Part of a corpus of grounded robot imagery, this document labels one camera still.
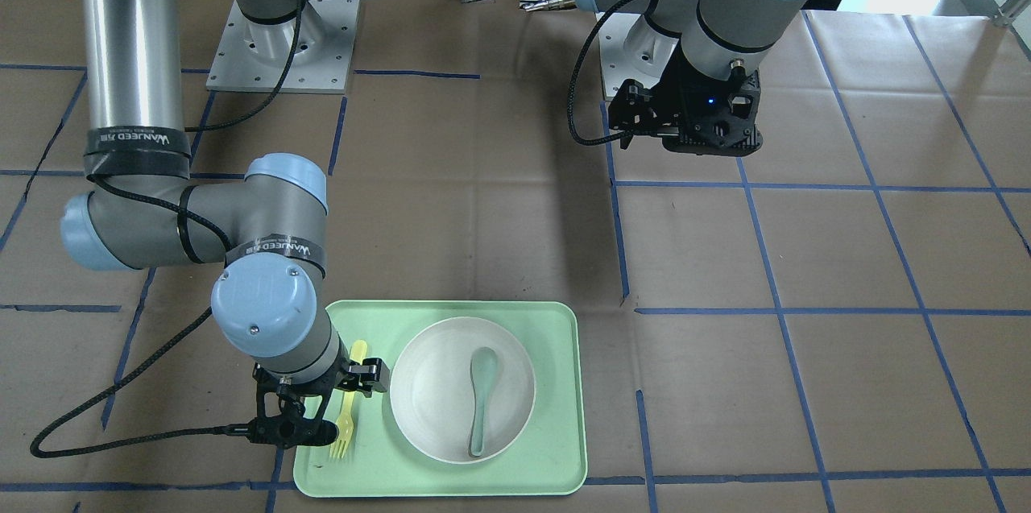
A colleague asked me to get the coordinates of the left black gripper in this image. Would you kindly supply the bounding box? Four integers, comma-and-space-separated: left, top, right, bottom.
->
607, 80, 673, 147

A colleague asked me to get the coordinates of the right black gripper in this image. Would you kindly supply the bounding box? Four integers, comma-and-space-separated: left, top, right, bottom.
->
323, 358, 391, 398

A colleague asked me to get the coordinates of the yellow plastic fork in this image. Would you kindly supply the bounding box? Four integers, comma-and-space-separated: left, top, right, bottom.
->
329, 338, 368, 459

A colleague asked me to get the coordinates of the white round plate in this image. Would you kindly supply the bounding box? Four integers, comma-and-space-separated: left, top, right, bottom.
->
389, 317, 536, 465

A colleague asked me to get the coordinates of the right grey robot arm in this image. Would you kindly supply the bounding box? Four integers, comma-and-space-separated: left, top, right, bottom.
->
61, 0, 346, 386

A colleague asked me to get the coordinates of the light green tray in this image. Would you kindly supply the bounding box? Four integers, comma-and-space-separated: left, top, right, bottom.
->
293, 300, 588, 498

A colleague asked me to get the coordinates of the grey-green spoon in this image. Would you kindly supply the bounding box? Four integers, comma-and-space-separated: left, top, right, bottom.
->
468, 347, 499, 458

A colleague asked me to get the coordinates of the brown paper table cover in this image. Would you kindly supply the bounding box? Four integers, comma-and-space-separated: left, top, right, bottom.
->
1, 0, 1030, 512

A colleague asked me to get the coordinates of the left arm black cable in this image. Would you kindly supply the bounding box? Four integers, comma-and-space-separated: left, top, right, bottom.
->
567, 0, 718, 147

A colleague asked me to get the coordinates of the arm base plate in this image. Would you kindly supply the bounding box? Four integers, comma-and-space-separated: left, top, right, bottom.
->
206, 0, 363, 94
598, 13, 680, 101

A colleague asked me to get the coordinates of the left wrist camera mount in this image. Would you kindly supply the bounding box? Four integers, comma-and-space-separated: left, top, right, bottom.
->
652, 48, 764, 157

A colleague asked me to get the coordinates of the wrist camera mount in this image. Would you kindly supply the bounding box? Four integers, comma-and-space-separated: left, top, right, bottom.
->
217, 365, 340, 449
652, 48, 764, 157

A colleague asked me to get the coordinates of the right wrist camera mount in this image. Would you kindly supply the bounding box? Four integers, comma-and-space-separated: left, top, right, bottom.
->
217, 365, 340, 449

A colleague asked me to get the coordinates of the braided black cable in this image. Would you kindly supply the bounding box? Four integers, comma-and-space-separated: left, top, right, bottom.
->
30, 0, 307, 459

